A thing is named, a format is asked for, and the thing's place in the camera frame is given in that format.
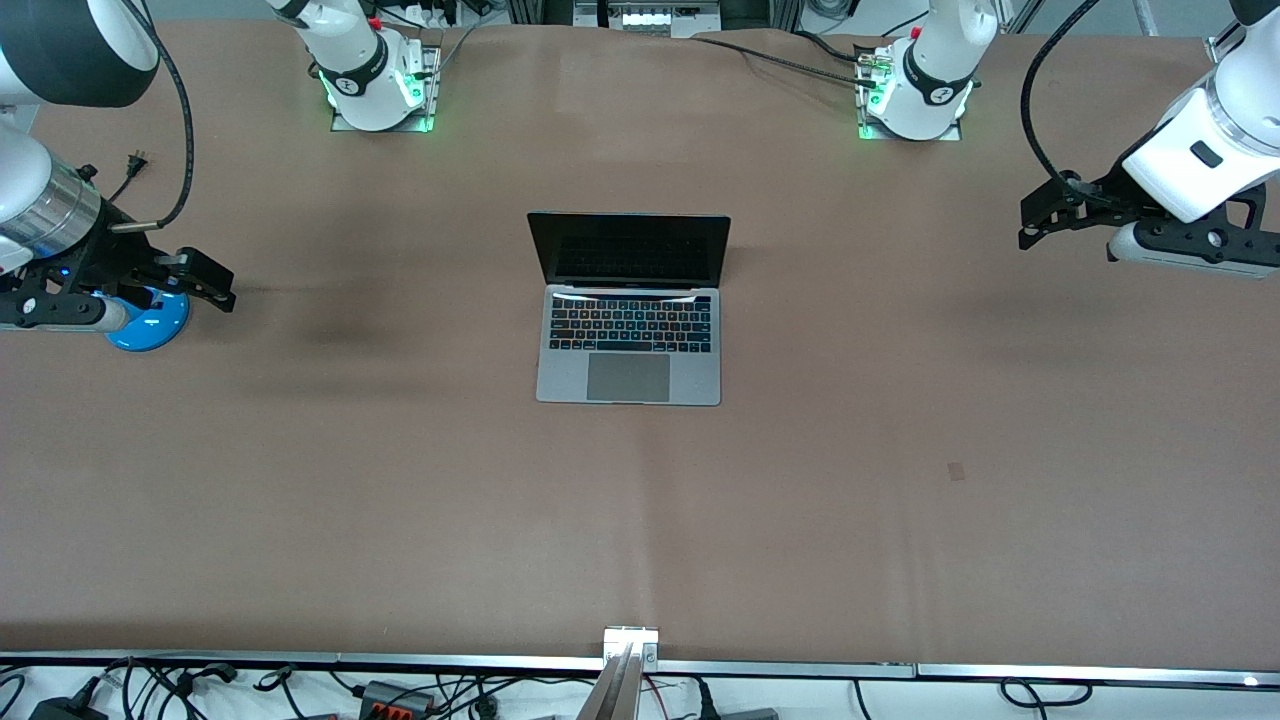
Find aluminium corner post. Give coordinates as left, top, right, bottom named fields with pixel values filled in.
left=1204, top=14, right=1249, bottom=65

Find black base supply cable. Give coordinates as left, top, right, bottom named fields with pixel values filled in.
left=692, top=32, right=883, bottom=91

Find silver control box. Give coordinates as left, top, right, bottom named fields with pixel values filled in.
left=572, top=0, right=723, bottom=39

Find white power strip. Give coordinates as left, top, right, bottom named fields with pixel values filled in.
left=396, top=0, right=469, bottom=29

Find brown table mat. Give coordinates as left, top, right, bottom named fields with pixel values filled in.
left=0, top=20, right=1280, bottom=673

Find black box orange connectors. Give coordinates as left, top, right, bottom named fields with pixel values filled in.
left=358, top=679, right=438, bottom=717

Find black looped cable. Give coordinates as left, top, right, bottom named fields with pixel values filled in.
left=1000, top=678, right=1093, bottom=709

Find blue desk lamp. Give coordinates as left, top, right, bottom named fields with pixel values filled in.
left=104, top=286, right=192, bottom=353

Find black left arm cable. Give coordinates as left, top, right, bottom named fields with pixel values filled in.
left=1019, top=0, right=1103, bottom=193

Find tangled black cable bunch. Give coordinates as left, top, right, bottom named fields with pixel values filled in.
left=100, top=656, right=301, bottom=720

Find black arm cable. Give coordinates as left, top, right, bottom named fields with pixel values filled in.
left=1019, top=0, right=1103, bottom=193
left=108, top=0, right=197, bottom=234

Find aluminium camera mount profile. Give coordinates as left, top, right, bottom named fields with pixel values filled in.
left=574, top=626, right=661, bottom=720

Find black power adapter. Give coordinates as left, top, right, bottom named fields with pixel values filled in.
left=28, top=678, right=105, bottom=720

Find grey laptop computer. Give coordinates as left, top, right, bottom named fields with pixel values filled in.
left=526, top=210, right=733, bottom=408

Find metal table edge rail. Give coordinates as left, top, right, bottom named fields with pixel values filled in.
left=0, top=650, right=1280, bottom=691

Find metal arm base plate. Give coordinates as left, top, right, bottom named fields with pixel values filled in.
left=330, top=44, right=443, bottom=134
left=854, top=42, right=965, bottom=142

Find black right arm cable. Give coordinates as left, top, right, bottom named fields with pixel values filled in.
left=108, top=0, right=197, bottom=234

